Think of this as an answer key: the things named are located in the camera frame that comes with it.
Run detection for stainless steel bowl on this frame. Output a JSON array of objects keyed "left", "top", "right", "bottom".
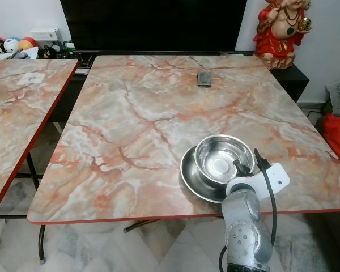
[{"left": 194, "top": 134, "right": 255, "bottom": 187}]

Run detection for stainless steel plate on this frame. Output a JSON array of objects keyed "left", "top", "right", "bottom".
[{"left": 180, "top": 144, "right": 244, "bottom": 203}]

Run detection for small dark grey box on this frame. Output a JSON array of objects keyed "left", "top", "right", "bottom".
[{"left": 197, "top": 71, "right": 214, "bottom": 88}]

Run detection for red cushion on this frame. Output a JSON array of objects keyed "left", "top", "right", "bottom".
[{"left": 322, "top": 113, "right": 340, "bottom": 173}]

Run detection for narrow marble table black legs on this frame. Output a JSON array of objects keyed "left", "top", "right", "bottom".
[{"left": 0, "top": 153, "right": 52, "bottom": 217}]

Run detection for red painted deity statue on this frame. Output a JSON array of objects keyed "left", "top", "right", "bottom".
[{"left": 253, "top": 0, "right": 313, "bottom": 70}]

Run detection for white paper label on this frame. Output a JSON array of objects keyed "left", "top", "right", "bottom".
[{"left": 17, "top": 73, "right": 46, "bottom": 86}]

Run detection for black television screen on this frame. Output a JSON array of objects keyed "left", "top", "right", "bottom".
[{"left": 60, "top": 0, "right": 249, "bottom": 53}]

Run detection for white and blue toy ball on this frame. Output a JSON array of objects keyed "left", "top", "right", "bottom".
[{"left": 3, "top": 37, "right": 20, "bottom": 54}]

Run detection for white loose papers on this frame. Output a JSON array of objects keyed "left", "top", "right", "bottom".
[{"left": 0, "top": 48, "right": 40, "bottom": 61}]

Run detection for red and yellow toy ball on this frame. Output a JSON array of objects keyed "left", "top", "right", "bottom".
[{"left": 18, "top": 37, "right": 36, "bottom": 52}]

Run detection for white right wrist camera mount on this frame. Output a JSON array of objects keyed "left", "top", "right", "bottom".
[{"left": 226, "top": 163, "right": 291, "bottom": 199}]

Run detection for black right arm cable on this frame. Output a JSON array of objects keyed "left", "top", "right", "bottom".
[{"left": 218, "top": 148, "right": 278, "bottom": 272}]

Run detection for white wall socket box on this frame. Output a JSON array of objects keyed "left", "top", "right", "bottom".
[{"left": 29, "top": 28, "right": 60, "bottom": 49}]

